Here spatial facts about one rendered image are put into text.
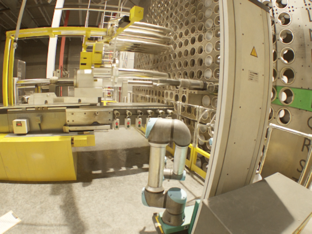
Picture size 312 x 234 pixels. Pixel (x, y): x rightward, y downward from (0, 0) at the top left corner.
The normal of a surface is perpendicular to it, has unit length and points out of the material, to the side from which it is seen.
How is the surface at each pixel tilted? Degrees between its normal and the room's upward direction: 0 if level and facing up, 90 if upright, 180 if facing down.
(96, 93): 90
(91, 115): 90
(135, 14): 90
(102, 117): 90
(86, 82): 68
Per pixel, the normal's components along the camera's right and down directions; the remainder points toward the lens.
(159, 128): -0.12, -0.09
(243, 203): 0.05, -0.98
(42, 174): 0.41, 0.19
